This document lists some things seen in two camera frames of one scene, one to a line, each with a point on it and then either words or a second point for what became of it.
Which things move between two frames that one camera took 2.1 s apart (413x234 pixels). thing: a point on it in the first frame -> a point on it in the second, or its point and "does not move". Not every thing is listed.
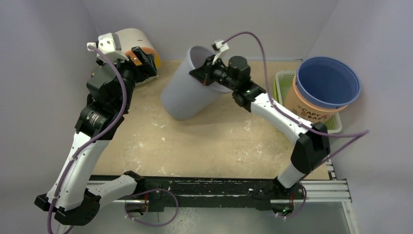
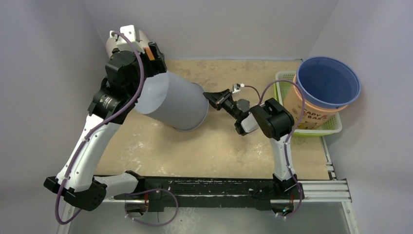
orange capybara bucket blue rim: x=322 y=87 does not move
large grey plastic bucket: x=184 y=96 -> x=175 y=100
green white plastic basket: x=282 y=83 does not move
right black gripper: x=204 y=71 -> x=224 y=99
